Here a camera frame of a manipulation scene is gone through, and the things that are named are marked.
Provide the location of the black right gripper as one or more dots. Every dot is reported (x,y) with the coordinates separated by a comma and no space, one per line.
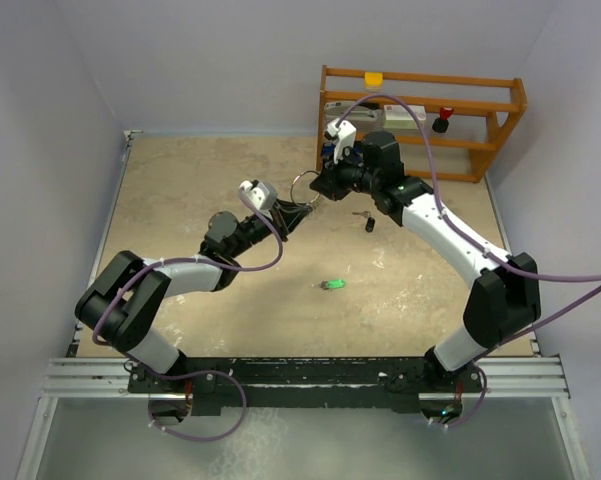
(327,183)

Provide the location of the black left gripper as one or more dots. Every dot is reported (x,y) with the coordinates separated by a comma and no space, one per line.
(285,216)

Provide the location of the silver keyring with clips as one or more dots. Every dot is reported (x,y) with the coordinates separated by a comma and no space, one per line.
(300,191)

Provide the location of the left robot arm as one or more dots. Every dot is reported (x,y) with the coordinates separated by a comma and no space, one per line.
(122,303)

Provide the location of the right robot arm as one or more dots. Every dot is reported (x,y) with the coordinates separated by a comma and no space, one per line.
(504,297)

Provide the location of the blue stapler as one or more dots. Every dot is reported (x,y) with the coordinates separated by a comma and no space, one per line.
(330,150)

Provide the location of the key with black fob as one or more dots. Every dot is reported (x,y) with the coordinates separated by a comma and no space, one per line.
(369,220)

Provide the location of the grey stapler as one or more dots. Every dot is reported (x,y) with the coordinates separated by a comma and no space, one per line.
(365,113)

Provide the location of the white green staples box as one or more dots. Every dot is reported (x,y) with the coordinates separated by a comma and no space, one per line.
(396,117)

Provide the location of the yellow small box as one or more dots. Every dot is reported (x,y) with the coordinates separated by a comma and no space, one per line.
(373,81)

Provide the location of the wooden shelf rack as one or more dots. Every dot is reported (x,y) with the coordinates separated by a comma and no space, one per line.
(486,111)

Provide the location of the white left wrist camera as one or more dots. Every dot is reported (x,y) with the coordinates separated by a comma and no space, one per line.
(260,195)

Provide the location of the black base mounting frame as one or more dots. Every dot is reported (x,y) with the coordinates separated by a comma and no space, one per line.
(399,384)

